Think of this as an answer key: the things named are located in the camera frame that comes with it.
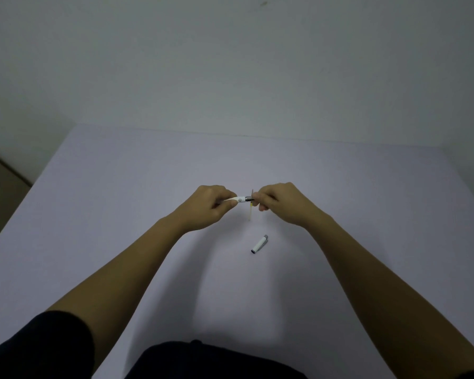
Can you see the person's right thumb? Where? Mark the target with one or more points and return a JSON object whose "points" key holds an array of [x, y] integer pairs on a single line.
{"points": [[263, 206]]}

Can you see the white pen barrel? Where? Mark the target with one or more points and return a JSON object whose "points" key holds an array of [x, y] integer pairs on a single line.
{"points": [[240, 199]]}

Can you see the person's left hand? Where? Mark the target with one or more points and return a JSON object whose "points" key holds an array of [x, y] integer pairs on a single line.
{"points": [[199, 209]]}

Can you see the person's left forearm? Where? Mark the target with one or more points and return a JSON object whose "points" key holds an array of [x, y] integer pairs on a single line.
{"points": [[122, 280]]}

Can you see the person's right hand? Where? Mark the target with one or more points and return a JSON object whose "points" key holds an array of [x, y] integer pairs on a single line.
{"points": [[290, 205]]}

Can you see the person's right forearm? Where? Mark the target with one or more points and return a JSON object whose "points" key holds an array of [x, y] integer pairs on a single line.
{"points": [[383, 296]]}

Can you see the dark shirt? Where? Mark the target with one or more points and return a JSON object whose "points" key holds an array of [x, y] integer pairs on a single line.
{"points": [[35, 351]]}

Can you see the white pen cap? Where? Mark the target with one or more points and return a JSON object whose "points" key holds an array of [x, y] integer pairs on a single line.
{"points": [[259, 245]]}

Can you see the person's left thumb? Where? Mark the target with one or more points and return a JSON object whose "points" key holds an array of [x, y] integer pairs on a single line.
{"points": [[226, 208]]}

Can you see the thin yellow pen refill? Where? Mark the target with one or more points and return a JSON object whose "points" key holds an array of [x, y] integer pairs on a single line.
{"points": [[252, 212]]}

